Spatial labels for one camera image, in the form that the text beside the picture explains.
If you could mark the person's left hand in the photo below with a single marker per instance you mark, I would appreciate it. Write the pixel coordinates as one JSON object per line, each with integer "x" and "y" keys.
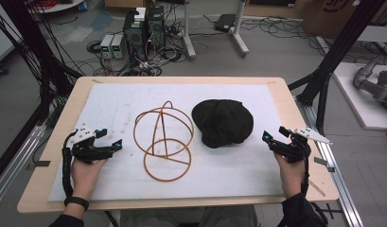
{"x": 84, "y": 178}

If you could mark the cardboard box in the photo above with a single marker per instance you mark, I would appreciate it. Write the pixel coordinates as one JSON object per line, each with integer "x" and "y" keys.
{"x": 333, "y": 17}

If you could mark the white mat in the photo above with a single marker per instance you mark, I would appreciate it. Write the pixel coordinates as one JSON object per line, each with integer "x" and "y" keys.
{"x": 118, "y": 104}

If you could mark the person's legs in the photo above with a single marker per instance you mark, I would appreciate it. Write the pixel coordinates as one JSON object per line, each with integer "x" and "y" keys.
{"x": 188, "y": 217}

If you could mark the white table leg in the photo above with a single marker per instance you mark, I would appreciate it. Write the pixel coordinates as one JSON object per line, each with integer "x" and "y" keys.
{"x": 188, "y": 38}
{"x": 240, "y": 34}

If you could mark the grey power supply unit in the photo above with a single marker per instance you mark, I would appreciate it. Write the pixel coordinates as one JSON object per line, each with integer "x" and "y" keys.
{"x": 106, "y": 45}
{"x": 118, "y": 45}

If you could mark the black frame post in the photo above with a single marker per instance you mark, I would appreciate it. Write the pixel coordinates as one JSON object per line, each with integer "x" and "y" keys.
{"x": 336, "y": 53}
{"x": 30, "y": 47}

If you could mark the aluminium rail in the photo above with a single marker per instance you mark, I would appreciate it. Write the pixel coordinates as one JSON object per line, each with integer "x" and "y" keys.
{"x": 336, "y": 179}
{"x": 14, "y": 160}

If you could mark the black cap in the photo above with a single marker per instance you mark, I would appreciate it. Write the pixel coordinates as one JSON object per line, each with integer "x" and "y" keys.
{"x": 222, "y": 123}

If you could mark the black computer tower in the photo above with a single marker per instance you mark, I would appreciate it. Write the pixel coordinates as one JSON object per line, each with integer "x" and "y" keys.
{"x": 135, "y": 38}
{"x": 155, "y": 26}

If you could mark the white box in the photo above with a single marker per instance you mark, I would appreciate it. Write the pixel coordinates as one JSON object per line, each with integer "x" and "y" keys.
{"x": 140, "y": 14}

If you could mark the white platform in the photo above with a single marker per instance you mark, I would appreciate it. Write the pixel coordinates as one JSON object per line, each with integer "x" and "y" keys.
{"x": 358, "y": 104}

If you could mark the person's right hand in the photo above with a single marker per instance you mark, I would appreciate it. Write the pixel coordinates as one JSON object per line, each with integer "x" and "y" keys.
{"x": 291, "y": 178}

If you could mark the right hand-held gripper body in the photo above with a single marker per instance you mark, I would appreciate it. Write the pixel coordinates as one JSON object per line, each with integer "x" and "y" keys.
{"x": 293, "y": 149}

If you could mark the black flat device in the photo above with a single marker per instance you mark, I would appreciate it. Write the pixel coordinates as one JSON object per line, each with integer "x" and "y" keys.
{"x": 225, "y": 22}

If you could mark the black wristband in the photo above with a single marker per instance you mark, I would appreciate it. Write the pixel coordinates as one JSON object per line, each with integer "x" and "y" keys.
{"x": 76, "y": 201}

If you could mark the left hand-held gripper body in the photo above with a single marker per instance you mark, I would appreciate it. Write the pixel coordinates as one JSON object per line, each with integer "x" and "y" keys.
{"x": 84, "y": 148}

